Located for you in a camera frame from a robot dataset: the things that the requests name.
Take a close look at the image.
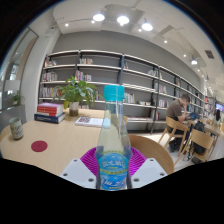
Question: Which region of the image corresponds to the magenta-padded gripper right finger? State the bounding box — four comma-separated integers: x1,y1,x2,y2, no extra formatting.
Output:
129,146,168,190

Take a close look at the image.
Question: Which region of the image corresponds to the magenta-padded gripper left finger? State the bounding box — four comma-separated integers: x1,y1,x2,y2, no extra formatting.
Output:
59,146,99,190

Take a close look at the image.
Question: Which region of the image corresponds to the clear bottle with blue cap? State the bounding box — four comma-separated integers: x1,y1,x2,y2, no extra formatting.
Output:
94,84,133,192

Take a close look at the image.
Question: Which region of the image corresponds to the round-backed wooden chair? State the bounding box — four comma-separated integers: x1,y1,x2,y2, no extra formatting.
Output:
128,134,175,175
0,125,13,143

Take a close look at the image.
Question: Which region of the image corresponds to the flat round red coaster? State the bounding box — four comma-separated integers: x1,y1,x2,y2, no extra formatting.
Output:
30,140,49,153

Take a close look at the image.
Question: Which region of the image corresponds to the white open booklet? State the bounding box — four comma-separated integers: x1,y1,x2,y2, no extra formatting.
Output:
74,116,104,128

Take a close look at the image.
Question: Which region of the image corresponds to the dark blue book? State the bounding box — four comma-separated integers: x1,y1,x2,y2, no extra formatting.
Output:
33,112,67,125

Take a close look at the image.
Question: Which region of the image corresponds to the group of slatted wooden chairs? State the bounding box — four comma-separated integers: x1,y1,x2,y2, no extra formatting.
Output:
158,115,216,164

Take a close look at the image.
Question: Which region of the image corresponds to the person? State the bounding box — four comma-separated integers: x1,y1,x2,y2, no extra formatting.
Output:
213,109,223,126
165,93,192,153

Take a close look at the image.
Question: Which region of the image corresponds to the red book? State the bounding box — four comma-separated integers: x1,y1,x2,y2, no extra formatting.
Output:
36,106,64,118

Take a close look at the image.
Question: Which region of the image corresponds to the pink book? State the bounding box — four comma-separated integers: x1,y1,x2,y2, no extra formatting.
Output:
37,102,64,110

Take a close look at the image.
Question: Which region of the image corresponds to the green potted table plant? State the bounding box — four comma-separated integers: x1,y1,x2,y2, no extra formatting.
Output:
53,75,100,117

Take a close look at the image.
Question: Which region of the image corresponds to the grey shelf unit with books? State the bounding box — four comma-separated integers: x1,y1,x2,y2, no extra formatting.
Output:
38,49,214,134

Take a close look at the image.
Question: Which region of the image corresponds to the small green ledge plant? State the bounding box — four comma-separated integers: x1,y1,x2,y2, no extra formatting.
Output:
11,90,25,107

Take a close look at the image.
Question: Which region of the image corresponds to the ceiling air vent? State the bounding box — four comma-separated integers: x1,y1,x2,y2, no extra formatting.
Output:
204,49,216,60

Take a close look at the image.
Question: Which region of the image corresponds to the group of ceiling lights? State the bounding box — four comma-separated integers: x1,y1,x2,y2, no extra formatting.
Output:
63,11,201,66

